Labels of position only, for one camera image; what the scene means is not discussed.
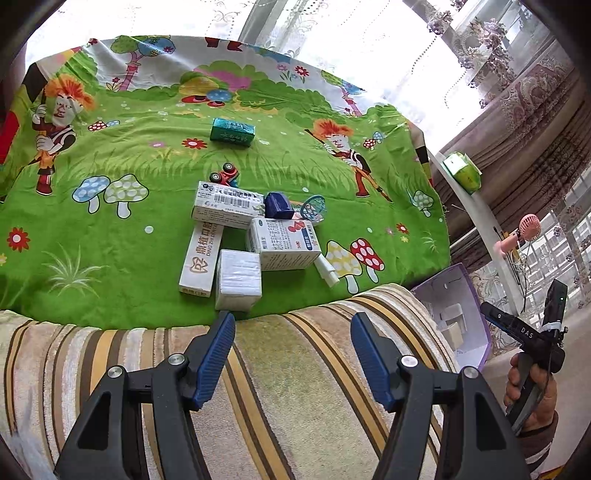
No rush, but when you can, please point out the plain white box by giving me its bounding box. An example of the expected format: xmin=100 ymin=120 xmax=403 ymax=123
xmin=215 ymin=249 xmax=263 ymax=311

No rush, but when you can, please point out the patterned brown curtain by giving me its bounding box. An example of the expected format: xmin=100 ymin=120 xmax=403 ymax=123
xmin=431 ymin=44 xmax=591 ymax=264

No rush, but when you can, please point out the long white box blue logo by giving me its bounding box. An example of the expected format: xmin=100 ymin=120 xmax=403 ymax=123
xmin=191 ymin=181 xmax=266 ymax=230

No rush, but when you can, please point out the white plastic tube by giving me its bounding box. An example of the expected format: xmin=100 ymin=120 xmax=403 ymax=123
xmin=313 ymin=256 xmax=340 ymax=289

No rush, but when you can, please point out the white round table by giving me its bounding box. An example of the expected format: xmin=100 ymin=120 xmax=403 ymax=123
xmin=427 ymin=148 xmax=525 ymax=315

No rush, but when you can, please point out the blue plastic block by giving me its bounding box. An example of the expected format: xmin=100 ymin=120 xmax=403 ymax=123
xmin=264 ymin=191 xmax=295 ymax=220

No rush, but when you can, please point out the green tissue pack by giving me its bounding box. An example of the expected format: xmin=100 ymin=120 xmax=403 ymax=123
xmin=442 ymin=151 xmax=482 ymax=195

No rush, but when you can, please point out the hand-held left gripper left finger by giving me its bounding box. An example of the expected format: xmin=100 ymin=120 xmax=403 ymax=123
xmin=54 ymin=310 xmax=237 ymax=480

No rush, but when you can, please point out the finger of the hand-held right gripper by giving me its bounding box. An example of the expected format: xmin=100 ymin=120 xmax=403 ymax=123
xmin=479 ymin=301 xmax=522 ymax=330

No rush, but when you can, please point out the striped plush blanket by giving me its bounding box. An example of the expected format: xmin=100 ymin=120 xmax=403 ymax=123
xmin=0 ymin=282 xmax=462 ymax=480

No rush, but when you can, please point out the person's right hand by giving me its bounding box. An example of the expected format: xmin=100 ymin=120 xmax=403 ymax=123
xmin=503 ymin=353 xmax=559 ymax=433

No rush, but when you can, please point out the sheer lace curtain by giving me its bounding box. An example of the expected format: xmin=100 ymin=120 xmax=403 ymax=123
xmin=28 ymin=0 xmax=522 ymax=153

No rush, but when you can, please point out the green cartoon printed bed sheet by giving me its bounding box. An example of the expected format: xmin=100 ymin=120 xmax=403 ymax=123
xmin=0 ymin=36 xmax=451 ymax=330

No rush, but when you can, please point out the purple cardboard box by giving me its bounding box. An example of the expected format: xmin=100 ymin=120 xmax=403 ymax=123
xmin=410 ymin=263 xmax=491 ymax=370

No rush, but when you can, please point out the red toy car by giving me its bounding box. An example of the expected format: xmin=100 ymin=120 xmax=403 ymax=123
xmin=209 ymin=162 xmax=241 ymax=189

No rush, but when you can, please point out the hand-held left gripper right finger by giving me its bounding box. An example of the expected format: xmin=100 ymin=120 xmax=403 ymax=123
xmin=350 ymin=313 xmax=532 ymax=480

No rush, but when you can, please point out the teal net toy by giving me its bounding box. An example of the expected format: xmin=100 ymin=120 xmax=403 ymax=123
xmin=300 ymin=195 xmax=328 ymax=223

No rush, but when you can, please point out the white box blue red print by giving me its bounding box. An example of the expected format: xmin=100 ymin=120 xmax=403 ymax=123
xmin=247 ymin=217 xmax=321 ymax=271

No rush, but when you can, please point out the narrow white box orange print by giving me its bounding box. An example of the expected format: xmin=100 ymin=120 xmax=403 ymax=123
xmin=178 ymin=220 xmax=223 ymax=297

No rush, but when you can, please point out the metal window railing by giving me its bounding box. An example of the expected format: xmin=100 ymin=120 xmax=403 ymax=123
xmin=522 ymin=208 xmax=591 ymax=315

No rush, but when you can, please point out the teal box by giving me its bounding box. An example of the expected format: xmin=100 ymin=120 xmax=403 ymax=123
xmin=210 ymin=117 xmax=256 ymax=147

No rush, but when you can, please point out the pink handheld fan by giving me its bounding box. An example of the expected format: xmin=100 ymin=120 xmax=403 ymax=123
xmin=493 ymin=213 xmax=541 ymax=254

